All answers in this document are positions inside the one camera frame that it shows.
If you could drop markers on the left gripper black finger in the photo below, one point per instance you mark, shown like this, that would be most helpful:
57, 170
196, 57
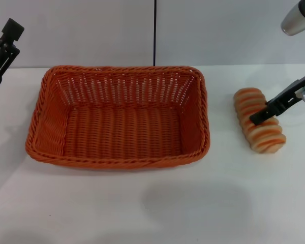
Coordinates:
12, 29

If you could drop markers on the striped orange cream bread roll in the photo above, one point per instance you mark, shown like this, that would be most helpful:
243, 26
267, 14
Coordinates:
263, 142

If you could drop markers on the orange woven plastic basket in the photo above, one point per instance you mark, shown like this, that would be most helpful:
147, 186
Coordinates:
122, 132

